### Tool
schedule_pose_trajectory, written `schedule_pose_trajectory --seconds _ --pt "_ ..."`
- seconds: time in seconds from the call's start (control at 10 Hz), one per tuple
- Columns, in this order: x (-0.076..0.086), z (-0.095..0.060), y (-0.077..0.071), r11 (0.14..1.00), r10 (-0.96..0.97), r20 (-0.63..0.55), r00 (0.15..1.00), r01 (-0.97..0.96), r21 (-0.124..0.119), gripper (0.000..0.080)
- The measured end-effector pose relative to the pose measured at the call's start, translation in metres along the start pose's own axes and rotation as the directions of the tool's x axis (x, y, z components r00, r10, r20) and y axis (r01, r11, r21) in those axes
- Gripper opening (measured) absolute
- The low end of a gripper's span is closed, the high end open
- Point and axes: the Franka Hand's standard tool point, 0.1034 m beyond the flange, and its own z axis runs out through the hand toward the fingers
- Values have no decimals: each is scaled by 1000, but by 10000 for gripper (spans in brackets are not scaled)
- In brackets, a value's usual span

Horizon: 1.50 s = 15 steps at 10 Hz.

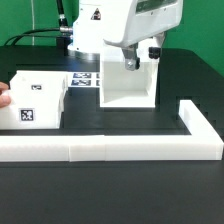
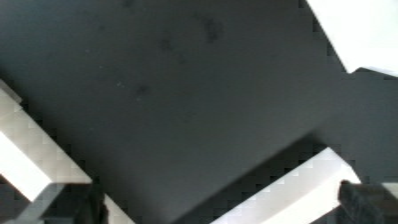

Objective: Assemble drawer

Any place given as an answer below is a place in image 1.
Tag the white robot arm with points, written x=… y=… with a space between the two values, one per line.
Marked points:
x=88 y=30

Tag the white drawer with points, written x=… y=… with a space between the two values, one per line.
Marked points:
x=32 y=110
x=39 y=84

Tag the person's hand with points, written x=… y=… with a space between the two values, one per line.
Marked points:
x=5 y=100

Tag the white marker tag plate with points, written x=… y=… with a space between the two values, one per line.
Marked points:
x=84 y=79

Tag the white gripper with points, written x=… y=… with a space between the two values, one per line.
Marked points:
x=128 y=22

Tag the white L-shaped obstacle wall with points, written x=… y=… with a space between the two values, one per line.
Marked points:
x=201 y=143

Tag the white front drawer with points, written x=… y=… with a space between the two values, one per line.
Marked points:
x=32 y=110

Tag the white drawer cabinet box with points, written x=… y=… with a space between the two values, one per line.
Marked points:
x=122 y=88

